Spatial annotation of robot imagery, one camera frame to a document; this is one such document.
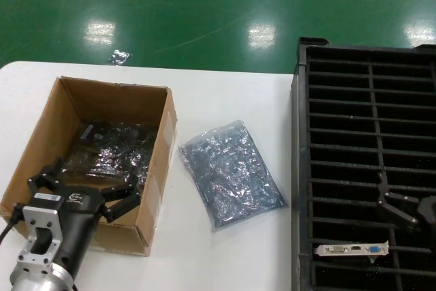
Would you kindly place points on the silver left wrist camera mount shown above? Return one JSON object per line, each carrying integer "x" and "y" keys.
{"x": 41, "y": 223}

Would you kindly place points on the bagged graphics card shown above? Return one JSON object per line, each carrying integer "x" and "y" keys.
{"x": 112, "y": 154}

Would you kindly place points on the grey antistatic bag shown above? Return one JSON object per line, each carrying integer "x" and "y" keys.
{"x": 231, "y": 175}

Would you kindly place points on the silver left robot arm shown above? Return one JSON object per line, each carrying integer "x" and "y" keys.
{"x": 37, "y": 280}

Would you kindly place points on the brown cardboard box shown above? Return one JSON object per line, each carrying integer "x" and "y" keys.
{"x": 119, "y": 236}

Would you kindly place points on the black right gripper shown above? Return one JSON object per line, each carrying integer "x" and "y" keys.
{"x": 429, "y": 211}

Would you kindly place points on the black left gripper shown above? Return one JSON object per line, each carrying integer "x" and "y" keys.
{"x": 81, "y": 216}

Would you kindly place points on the black slotted plastic container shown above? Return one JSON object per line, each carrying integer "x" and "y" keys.
{"x": 340, "y": 107}

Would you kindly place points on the crumpled foil scrap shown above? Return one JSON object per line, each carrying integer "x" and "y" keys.
{"x": 119, "y": 57}

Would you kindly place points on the graphics card with silver bracket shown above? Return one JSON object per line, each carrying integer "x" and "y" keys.
{"x": 340, "y": 250}

